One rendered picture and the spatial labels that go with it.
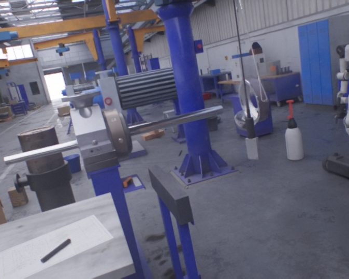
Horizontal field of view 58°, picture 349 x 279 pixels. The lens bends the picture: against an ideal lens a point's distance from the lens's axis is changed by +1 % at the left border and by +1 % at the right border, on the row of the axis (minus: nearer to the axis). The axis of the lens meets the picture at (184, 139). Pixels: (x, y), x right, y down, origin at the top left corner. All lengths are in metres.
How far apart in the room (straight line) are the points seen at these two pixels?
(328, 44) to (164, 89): 3.30
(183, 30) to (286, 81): 4.71
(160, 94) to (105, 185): 4.07
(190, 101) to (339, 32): 3.98
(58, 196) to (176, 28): 2.35
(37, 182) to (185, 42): 2.30
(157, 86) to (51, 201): 3.05
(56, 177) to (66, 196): 0.27
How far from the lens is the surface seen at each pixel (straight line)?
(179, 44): 3.97
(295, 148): 4.35
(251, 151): 1.82
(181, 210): 1.60
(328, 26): 6.98
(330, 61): 7.00
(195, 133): 4.07
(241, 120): 2.91
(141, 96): 5.81
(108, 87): 5.73
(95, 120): 2.13
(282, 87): 8.21
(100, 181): 2.04
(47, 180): 3.63
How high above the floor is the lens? 1.51
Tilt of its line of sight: 14 degrees down
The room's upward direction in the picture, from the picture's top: 11 degrees counter-clockwise
